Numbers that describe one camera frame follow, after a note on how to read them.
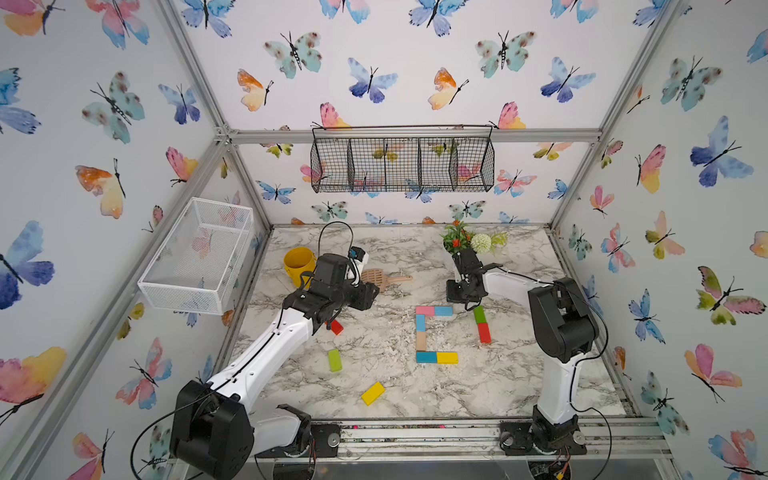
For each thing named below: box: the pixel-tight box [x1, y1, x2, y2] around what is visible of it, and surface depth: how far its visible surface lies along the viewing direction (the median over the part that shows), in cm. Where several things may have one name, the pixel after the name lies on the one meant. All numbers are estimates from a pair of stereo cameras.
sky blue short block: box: [434, 306, 453, 316], surface depth 98 cm
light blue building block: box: [415, 314, 427, 332], surface depth 95 cm
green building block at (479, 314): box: [473, 305, 487, 324], surface depth 98 cm
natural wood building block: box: [416, 332, 427, 352], surface depth 92 cm
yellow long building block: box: [361, 382, 386, 406], surface depth 83 cm
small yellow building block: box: [437, 352, 459, 365], surface depth 89 cm
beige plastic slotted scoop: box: [361, 269, 413, 293], surface depth 106 cm
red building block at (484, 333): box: [478, 323, 492, 344], surface depth 93 cm
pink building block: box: [416, 306, 435, 316], surface depth 100 cm
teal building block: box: [416, 351, 437, 364], surface depth 89 cm
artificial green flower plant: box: [440, 220, 509, 254], surface depth 98 cm
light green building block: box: [328, 349, 343, 373], surface depth 90 cm
